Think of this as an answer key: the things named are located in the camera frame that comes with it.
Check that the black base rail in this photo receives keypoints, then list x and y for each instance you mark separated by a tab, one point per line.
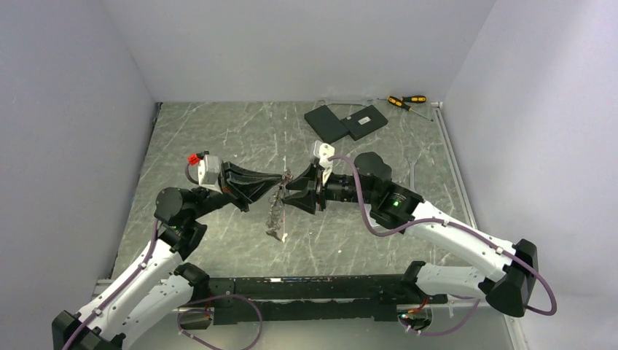
299	298

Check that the small black box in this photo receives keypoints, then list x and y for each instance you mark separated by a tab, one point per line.
364	122

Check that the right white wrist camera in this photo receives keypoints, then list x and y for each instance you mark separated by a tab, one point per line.
323	152

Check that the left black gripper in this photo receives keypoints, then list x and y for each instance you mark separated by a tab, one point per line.
245	186

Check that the metal keyring with keys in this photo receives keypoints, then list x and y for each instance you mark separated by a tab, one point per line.
275	217

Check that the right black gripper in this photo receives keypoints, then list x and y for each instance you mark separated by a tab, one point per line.
307	180

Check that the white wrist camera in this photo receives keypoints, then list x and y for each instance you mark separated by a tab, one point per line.
209	171
323	152

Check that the orange black screwdriver back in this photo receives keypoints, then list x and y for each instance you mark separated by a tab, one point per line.
406	99

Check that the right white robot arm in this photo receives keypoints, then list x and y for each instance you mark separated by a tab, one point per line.
500	272

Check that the large black box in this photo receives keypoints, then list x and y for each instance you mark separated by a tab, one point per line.
328	127

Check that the silver wrench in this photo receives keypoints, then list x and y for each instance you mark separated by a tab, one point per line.
412	163

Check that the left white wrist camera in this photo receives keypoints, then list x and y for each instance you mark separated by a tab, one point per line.
209	171

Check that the orange black screwdriver front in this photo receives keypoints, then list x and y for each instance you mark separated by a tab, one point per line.
409	108

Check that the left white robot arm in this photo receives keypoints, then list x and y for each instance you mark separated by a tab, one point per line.
160	279

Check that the orange black screwdriver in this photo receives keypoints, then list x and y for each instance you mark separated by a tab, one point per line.
409	108
406	99

